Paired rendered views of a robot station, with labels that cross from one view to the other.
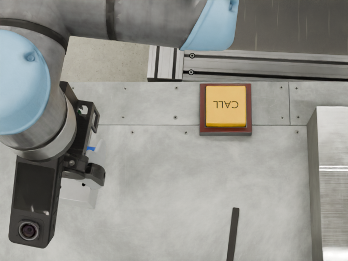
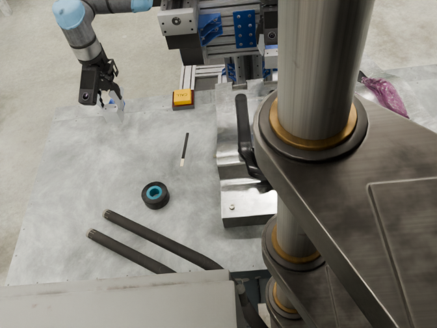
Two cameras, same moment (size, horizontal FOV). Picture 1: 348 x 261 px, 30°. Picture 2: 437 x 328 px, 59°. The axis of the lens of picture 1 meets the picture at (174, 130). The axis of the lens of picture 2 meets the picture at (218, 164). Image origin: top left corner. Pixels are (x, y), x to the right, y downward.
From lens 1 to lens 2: 0.75 m
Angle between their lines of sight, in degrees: 20
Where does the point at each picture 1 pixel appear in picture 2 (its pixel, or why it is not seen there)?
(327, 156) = (218, 98)
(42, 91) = (81, 11)
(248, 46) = not seen: hidden behind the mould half
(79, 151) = (106, 71)
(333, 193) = (222, 110)
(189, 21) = not seen: outside the picture
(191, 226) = (168, 141)
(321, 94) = not seen: hidden behind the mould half
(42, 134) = (84, 36)
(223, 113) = (181, 97)
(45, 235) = (92, 97)
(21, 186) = (82, 79)
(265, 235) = (199, 140)
